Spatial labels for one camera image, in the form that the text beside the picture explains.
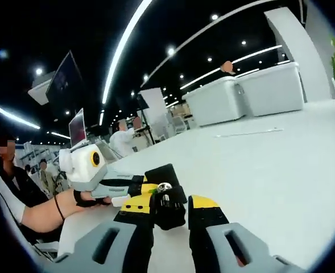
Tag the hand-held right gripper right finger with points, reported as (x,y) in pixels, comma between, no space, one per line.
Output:
(204,227)

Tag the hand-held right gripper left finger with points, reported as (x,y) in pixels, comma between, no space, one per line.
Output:
(133,230)

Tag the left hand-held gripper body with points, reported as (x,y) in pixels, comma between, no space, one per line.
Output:
(82,167)

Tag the black fixed fixture clamp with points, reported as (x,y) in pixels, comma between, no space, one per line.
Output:
(170,210)

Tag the person's left hand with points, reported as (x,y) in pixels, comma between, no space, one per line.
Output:
(84,200)

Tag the computer monitor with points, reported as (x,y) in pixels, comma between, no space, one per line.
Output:
(77,129)

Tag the black tripod stand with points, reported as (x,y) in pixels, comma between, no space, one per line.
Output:
(148,128)

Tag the white office chair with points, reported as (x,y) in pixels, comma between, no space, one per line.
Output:
(180,123)

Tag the hanging black screen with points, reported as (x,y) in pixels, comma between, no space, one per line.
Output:
(63,85)

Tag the white ceiling unit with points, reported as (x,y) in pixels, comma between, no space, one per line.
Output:
(39,89)

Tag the white plastic storage box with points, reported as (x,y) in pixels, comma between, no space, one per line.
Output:
(215,105)
(272,91)

